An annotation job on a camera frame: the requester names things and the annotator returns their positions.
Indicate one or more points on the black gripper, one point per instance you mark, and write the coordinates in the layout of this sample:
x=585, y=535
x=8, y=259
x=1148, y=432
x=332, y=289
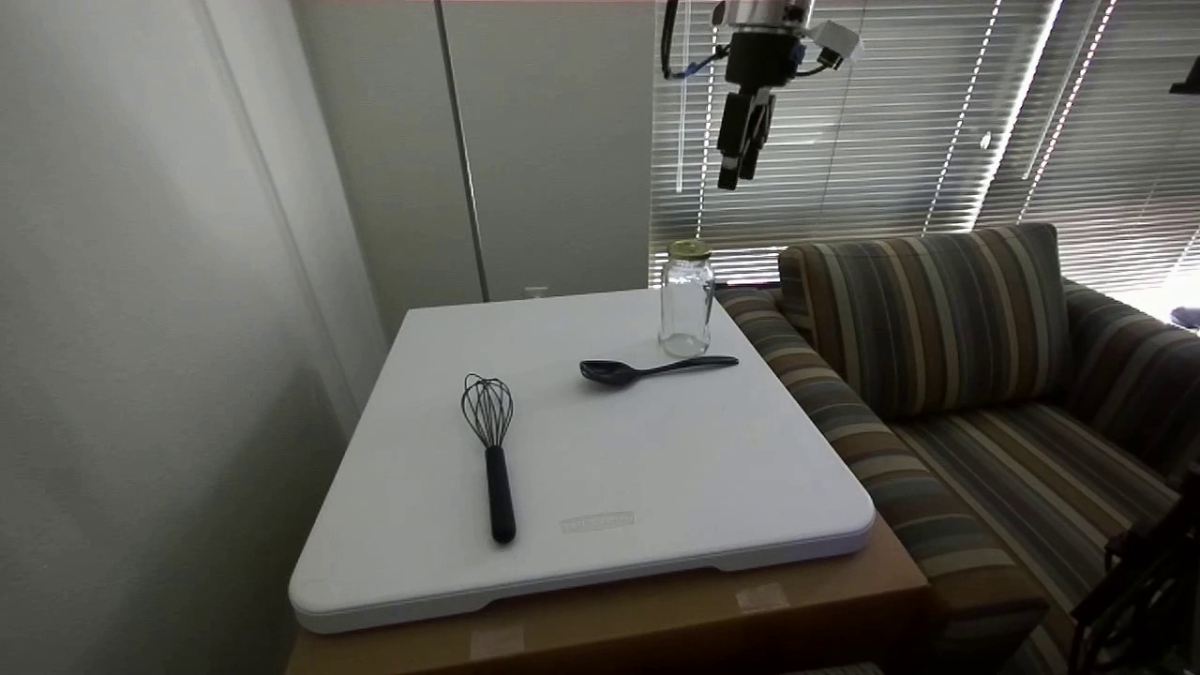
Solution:
x=764, y=62

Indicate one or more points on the clear glass jar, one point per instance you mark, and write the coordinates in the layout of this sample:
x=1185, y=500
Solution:
x=685, y=314

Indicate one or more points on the white window blinds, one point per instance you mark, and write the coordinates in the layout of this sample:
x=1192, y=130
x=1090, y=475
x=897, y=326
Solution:
x=877, y=124

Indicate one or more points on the striped sofa cushion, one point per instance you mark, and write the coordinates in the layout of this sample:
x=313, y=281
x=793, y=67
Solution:
x=923, y=321

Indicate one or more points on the black plastic spoon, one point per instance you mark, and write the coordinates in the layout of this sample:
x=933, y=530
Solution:
x=609, y=372

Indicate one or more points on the white plastic board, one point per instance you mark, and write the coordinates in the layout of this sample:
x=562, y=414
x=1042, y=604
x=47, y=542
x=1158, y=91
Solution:
x=623, y=475

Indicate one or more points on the striped fabric sofa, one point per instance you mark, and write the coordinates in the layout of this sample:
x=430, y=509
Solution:
x=998, y=490

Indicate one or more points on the brown cardboard box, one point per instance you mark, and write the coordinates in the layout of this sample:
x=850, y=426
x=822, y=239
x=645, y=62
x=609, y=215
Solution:
x=698, y=621

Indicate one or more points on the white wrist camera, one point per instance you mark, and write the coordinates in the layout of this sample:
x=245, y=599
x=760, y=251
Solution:
x=834, y=40

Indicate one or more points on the thin vertical wall conduit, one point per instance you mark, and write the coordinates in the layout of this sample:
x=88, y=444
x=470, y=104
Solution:
x=463, y=152

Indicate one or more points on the black mounted camera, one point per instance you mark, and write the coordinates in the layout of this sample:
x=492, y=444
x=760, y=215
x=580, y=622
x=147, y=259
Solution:
x=1185, y=75

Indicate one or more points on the dark metal frame stand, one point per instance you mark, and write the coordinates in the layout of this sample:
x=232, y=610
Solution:
x=1148, y=586

